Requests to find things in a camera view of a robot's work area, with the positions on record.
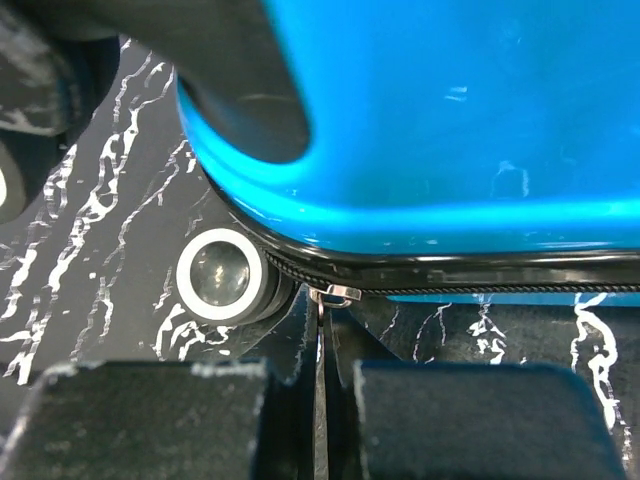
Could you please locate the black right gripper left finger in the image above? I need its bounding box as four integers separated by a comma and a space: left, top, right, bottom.
1, 290, 316, 479

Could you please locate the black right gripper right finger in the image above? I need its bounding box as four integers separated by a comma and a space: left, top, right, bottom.
324, 299, 630, 479

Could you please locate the blue suitcase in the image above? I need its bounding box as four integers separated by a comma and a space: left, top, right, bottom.
0, 0, 640, 327

